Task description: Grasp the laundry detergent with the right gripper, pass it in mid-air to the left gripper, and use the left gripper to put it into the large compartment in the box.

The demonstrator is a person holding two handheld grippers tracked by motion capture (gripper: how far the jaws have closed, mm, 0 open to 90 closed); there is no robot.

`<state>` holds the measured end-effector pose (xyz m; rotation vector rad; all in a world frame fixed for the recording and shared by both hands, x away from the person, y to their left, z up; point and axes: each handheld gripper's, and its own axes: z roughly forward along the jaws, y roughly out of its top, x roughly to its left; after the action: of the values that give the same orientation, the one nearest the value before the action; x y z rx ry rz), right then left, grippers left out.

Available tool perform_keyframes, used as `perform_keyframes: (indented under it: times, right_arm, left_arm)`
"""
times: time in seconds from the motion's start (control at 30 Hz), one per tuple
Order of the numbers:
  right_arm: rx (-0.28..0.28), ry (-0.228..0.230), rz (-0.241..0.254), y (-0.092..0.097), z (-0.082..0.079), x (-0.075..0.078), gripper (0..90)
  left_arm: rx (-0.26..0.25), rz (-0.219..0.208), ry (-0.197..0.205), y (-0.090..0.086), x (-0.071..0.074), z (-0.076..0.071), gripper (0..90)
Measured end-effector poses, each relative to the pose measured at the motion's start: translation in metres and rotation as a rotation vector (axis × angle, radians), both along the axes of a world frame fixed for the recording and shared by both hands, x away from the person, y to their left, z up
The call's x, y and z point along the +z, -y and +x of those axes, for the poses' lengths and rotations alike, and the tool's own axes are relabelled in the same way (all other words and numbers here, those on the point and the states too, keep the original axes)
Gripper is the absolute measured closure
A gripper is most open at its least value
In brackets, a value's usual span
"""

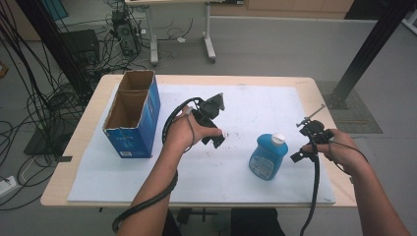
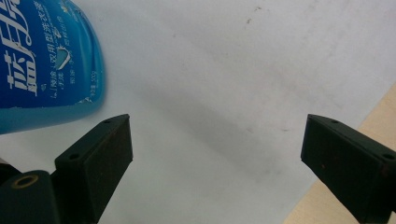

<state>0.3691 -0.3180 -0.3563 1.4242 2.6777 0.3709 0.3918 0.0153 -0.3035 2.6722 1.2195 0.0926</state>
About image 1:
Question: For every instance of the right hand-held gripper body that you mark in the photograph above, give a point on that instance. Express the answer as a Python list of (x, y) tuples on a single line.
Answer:
[(316, 131)]

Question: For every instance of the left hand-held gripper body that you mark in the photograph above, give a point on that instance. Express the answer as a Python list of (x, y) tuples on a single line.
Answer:
[(206, 111)]

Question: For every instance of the blue bottle with white cap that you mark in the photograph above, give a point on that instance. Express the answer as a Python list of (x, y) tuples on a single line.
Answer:
[(267, 159)]

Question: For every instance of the person's left hand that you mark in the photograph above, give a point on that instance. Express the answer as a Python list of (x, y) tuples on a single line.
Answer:
[(178, 134)]

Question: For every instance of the person's right hand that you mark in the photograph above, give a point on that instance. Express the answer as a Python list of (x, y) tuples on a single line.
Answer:
[(347, 154)]

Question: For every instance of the white foam mat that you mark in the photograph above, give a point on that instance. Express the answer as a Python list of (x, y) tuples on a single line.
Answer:
[(213, 178)]

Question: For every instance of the blue cardboard box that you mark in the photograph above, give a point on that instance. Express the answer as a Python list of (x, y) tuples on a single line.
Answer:
[(137, 137)]

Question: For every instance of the white power adapter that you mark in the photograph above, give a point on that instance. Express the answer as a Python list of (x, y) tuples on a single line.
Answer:
[(181, 39)]

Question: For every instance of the person's right leg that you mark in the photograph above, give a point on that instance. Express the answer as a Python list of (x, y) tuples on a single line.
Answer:
[(255, 223)]

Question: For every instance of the person's leg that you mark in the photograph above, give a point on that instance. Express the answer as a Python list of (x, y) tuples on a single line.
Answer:
[(255, 223), (172, 227)]

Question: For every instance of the black table base bar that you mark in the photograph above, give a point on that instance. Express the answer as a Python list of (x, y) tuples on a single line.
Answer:
[(184, 215)]

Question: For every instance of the white desk with legs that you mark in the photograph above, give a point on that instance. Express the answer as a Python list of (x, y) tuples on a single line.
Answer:
[(153, 39)]

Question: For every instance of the person's left leg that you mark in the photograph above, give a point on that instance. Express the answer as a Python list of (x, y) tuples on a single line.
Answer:
[(172, 227)]

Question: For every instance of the black computer tower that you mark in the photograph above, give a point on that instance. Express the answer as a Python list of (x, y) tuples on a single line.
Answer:
[(126, 36)]

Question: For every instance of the wooden cabinet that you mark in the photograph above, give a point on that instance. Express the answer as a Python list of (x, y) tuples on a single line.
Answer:
[(295, 8)]

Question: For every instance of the black box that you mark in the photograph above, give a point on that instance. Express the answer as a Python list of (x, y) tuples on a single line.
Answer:
[(80, 44)]

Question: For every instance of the black tape piece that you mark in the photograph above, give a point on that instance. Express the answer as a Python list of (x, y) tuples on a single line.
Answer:
[(65, 159)]

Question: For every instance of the black floor plate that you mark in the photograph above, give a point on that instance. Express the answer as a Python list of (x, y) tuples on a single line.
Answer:
[(42, 144)]

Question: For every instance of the blue panel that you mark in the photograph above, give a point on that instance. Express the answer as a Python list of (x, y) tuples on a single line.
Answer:
[(55, 8)]

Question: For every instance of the white power strip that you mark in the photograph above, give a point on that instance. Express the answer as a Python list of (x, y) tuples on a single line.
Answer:
[(7, 187)]

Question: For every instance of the black metal post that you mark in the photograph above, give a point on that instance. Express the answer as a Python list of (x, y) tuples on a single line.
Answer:
[(55, 42), (370, 46)]

